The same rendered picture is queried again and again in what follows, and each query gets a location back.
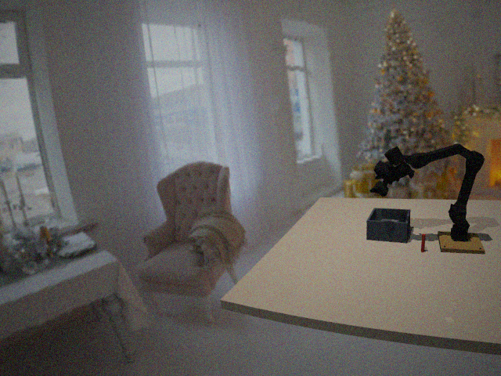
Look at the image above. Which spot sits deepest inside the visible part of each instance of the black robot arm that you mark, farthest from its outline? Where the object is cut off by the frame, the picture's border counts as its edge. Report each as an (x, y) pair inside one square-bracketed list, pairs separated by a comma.
[(458, 211)]

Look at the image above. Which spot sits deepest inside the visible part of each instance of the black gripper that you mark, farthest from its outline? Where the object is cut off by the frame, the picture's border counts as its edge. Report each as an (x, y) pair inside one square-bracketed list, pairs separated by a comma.
[(381, 187)]

